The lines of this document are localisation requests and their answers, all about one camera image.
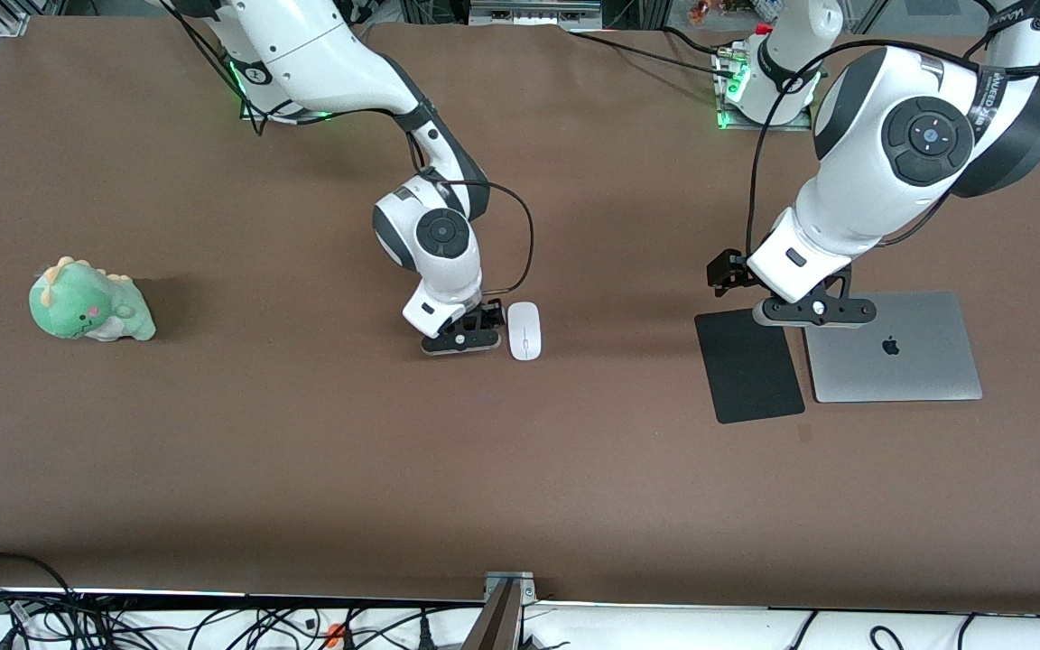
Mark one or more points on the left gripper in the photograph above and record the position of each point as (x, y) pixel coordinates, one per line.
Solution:
(726, 272)

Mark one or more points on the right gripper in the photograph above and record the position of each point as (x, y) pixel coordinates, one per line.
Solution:
(487, 315)

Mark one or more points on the white computer mouse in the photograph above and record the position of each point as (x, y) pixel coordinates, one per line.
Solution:
(524, 334)

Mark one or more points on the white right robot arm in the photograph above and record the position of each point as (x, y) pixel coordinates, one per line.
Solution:
(321, 54)

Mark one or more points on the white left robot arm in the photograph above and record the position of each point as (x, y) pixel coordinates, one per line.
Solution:
(890, 108)

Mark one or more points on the black mouse pad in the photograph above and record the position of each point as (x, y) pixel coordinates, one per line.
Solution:
(755, 379)

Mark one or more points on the silver laptop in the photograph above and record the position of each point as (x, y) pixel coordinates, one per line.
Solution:
(917, 361)

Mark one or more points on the green plush dinosaur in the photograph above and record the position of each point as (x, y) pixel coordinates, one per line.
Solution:
(87, 311)

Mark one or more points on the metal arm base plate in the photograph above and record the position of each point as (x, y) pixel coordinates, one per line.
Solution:
(249, 114)
(737, 124)

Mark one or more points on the metal table edge bracket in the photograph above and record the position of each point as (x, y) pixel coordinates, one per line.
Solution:
(506, 605)

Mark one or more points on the aluminium frame rail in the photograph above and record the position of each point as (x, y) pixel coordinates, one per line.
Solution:
(533, 13)

